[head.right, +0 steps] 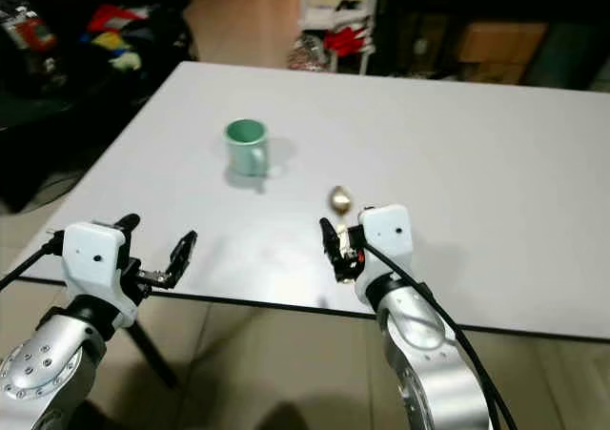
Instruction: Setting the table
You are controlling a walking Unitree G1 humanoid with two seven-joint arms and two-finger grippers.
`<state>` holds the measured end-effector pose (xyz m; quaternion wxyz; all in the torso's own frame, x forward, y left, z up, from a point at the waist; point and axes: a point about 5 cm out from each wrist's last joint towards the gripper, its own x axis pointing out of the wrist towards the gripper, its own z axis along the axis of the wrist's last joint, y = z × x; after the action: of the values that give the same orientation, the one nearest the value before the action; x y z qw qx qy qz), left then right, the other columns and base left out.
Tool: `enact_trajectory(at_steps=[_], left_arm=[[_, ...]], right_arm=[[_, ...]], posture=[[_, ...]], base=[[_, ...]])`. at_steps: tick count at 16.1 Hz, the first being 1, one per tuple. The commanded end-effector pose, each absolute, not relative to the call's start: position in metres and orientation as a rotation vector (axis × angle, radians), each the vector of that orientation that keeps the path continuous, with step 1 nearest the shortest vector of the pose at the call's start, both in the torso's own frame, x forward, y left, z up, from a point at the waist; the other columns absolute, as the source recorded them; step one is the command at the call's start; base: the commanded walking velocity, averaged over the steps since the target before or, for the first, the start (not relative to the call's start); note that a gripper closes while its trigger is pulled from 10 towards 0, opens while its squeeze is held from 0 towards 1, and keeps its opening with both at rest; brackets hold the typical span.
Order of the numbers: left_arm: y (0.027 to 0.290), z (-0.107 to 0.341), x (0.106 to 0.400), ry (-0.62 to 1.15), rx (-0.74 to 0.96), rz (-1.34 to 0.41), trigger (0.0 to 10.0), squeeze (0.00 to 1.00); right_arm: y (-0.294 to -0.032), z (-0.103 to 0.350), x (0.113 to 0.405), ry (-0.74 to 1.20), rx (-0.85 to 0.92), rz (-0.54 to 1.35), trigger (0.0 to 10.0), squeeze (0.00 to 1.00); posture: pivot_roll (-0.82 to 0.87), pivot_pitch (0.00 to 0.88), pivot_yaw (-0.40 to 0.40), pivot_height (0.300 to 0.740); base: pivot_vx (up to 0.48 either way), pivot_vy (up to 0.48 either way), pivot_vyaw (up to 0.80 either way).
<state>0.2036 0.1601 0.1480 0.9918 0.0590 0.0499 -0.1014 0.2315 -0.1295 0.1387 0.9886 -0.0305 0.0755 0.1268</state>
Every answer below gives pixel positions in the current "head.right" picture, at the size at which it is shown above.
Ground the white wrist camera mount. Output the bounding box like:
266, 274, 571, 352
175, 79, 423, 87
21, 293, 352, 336
356, 204, 417, 307
62, 220, 131, 322

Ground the black shelf unit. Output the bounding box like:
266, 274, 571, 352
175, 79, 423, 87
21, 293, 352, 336
372, 0, 610, 93

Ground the red and white packet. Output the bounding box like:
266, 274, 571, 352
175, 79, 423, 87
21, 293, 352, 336
5, 5, 59, 52

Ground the white and green cloth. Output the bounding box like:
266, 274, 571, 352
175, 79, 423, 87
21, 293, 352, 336
112, 51, 145, 72

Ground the green ceramic mug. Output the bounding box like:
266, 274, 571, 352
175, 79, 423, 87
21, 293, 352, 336
224, 118, 272, 179

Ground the black table leg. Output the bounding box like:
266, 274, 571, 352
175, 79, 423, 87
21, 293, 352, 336
128, 319, 181, 390

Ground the gold metal spoon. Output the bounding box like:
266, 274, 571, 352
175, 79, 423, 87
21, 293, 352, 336
329, 186, 355, 215

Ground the red cloth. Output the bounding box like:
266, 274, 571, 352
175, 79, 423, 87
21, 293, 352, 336
323, 27, 369, 58

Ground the patterned woven basket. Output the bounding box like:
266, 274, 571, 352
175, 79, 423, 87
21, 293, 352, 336
286, 34, 331, 72

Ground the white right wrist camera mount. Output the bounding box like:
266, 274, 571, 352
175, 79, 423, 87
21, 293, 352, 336
356, 204, 417, 307

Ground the yellow packet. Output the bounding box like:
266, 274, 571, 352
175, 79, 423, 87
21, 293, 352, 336
92, 32, 131, 52

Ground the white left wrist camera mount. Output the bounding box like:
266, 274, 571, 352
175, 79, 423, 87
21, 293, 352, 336
62, 220, 131, 322

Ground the red bag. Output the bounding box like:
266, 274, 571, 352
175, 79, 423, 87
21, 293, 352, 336
86, 4, 150, 36

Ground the brown cardboard box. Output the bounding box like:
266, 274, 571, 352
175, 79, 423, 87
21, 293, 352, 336
455, 22, 550, 87

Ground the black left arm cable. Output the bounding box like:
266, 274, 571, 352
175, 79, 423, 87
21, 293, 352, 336
0, 242, 67, 291

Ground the white trolley cart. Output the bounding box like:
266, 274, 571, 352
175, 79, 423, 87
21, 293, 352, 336
295, 0, 382, 75

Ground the black sofa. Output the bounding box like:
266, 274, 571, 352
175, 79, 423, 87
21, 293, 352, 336
0, 0, 202, 214

